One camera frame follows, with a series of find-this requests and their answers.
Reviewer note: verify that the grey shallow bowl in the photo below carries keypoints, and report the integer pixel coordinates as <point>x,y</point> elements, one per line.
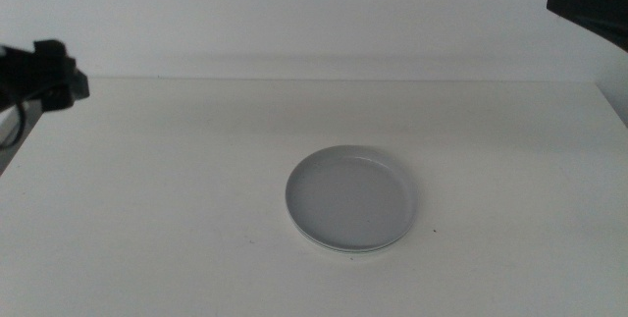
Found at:
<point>350,196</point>

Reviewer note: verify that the pale green shallow bowl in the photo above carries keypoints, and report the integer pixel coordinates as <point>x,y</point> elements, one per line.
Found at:
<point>353,251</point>

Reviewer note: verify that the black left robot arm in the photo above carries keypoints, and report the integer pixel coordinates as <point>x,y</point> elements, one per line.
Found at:
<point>44,74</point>

